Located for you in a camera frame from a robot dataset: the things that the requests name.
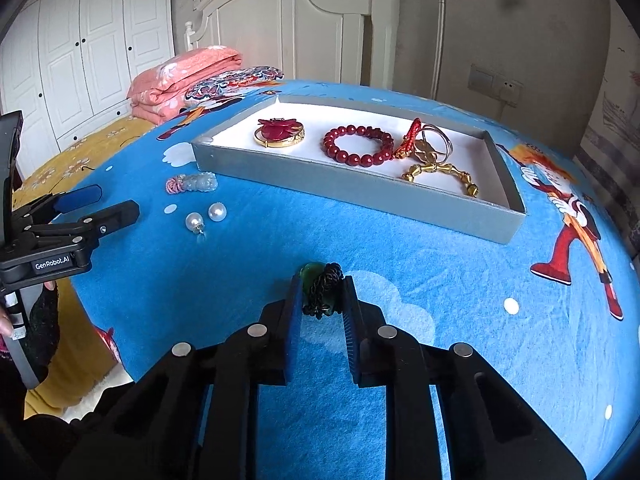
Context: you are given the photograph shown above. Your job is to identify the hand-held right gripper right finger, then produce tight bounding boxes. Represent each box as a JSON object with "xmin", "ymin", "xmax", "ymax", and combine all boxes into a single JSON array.
[{"xmin": 342, "ymin": 275, "xmax": 586, "ymax": 480}]

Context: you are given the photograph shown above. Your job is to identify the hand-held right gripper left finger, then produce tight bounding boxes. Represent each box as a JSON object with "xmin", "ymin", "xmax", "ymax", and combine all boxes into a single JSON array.
[{"xmin": 55, "ymin": 272, "xmax": 306, "ymax": 480}]

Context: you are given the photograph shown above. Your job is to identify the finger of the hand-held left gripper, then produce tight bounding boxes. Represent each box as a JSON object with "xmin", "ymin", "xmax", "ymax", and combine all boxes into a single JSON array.
[
  {"xmin": 15, "ymin": 185, "xmax": 104, "ymax": 231},
  {"xmin": 20, "ymin": 200, "xmax": 141, "ymax": 252}
]

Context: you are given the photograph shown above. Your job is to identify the green jade black cord pendant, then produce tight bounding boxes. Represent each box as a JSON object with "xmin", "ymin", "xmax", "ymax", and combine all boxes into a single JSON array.
[{"xmin": 299, "ymin": 261, "xmax": 346, "ymax": 322}]

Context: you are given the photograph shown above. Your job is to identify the pink bead bracelet with jade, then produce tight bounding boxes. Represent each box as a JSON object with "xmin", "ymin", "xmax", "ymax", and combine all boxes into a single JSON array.
[{"xmin": 165, "ymin": 171, "xmax": 218, "ymax": 196}]

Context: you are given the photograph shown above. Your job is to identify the grey cardboard box tray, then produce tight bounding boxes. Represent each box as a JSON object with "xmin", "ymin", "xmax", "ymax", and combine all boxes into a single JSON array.
[{"xmin": 191, "ymin": 94, "xmax": 527, "ymax": 246}]

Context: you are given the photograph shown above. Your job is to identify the dark red bead bracelet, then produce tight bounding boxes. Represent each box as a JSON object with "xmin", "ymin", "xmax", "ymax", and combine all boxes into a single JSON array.
[{"xmin": 322, "ymin": 124, "xmax": 396, "ymax": 167}]

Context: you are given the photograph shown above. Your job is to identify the red flower pendant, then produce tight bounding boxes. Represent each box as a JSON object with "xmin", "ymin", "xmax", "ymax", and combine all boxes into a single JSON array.
[{"xmin": 257, "ymin": 117, "xmax": 303, "ymax": 142}]

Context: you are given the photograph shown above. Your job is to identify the gold bamboo bangle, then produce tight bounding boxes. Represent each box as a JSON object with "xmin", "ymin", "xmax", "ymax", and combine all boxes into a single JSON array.
[{"xmin": 401, "ymin": 161, "xmax": 481, "ymax": 198}]

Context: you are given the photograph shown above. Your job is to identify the thin metal ring bangle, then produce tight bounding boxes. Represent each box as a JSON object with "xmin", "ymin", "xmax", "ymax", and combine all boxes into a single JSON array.
[{"xmin": 412, "ymin": 124, "xmax": 456, "ymax": 161}]

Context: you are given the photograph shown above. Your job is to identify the yellow flower bedsheet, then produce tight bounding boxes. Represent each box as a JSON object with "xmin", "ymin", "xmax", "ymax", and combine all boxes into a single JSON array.
[{"xmin": 12, "ymin": 114, "xmax": 166, "ymax": 416}]

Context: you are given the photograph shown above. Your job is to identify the blue cartoon printed blanket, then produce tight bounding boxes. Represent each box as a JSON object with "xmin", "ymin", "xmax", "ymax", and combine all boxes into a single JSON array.
[{"xmin": 50, "ymin": 79, "xmax": 640, "ymax": 480}]

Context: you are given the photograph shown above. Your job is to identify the white wardrobe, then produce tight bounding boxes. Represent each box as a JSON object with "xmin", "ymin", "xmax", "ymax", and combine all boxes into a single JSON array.
[{"xmin": 0, "ymin": 0, "xmax": 177, "ymax": 163}]

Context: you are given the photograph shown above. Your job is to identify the folded pink quilt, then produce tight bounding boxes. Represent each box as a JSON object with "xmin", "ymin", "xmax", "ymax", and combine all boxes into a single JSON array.
[{"xmin": 126, "ymin": 45, "xmax": 244, "ymax": 124}]

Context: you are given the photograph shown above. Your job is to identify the patterned pillow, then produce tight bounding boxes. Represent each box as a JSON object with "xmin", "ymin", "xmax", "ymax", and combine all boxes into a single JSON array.
[{"xmin": 183, "ymin": 66, "xmax": 284, "ymax": 107}]

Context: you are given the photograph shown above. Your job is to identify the white bed headboard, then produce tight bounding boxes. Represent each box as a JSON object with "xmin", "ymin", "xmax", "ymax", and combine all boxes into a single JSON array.
[{"xmin": 184, "ymin": 0, "xmax": 401, "ymax": 92}]

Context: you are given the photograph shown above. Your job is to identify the metal pole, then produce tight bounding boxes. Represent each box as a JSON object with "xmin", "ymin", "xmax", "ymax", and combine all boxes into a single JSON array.
[{"xmin": 432, "ymin": 0, "xmax": 447, "ymax": 100}]

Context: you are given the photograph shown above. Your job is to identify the wall switch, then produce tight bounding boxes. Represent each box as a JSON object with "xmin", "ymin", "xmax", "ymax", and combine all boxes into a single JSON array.
[{"xmin": 468, "ymin": 64, "xmax": 496, "ymax": 93}]

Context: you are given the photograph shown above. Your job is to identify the wall socket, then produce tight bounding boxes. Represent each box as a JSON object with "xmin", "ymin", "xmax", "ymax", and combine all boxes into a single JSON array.
[{"xmin": 494, "ymin": 74, "xmax": 524, "ymax": 107}]

